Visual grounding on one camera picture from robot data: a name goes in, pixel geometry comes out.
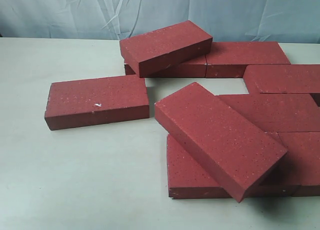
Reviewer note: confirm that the base brick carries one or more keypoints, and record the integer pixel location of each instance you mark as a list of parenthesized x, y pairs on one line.
[(301, 164), (230, 59), (188, 180), (193, 68)]

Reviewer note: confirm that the front left base brick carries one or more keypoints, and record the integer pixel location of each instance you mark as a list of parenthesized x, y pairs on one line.
[(188, 180)]

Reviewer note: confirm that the back right base brick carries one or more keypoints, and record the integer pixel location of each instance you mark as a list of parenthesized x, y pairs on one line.
[(230, 59)]

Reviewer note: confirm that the front right base brick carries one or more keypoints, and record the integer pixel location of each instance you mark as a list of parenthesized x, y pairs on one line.
[(301, 164)]

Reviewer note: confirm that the wrinkled blue backdrop cloth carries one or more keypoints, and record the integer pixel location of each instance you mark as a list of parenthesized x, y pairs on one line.
[(284, 21)]

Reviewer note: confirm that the red brick with white chip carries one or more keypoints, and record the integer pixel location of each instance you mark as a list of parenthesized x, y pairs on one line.
[(88, 102)]

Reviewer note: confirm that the back left base brick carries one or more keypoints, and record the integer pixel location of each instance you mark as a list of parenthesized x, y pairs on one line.
[(193, 68)]

